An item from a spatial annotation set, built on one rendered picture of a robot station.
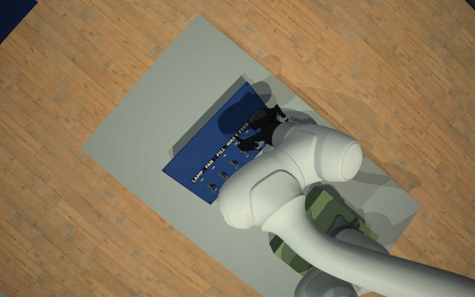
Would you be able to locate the blue switch panel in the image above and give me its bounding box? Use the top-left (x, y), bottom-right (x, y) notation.
top-left (162, 82), bottom-right (268, 205)

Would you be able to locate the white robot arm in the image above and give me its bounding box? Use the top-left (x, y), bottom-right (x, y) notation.
top-left (217, 122), bottom-right (475, 297)

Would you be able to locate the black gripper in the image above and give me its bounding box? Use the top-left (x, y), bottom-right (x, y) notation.
top-left (234, 104), bottom-right (289, 151)

